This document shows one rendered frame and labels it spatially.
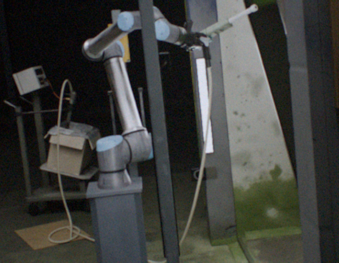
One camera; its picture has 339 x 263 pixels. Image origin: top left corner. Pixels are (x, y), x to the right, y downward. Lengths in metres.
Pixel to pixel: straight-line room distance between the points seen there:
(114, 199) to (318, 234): 2.19
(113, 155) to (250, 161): 1.16
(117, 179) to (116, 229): 0.27
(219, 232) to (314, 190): 3.03
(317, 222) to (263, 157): 2.94
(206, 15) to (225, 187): 1.14
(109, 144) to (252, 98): 1.18
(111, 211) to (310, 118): 2.28
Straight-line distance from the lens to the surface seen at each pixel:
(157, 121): 2.47
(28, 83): 6.05
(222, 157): 4.49
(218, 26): 3.58
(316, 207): 1.62
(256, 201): 4.59
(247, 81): 4.46
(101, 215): 3.72
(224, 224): 4.60
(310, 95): 1.56
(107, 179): 3.74
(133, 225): 3.74
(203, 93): 4.40
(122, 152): 3.74
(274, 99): 3.96
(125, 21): 3.40
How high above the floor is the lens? 1.46
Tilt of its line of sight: 8 degrees down
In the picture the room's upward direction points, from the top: 6 degrees counter-clockwise
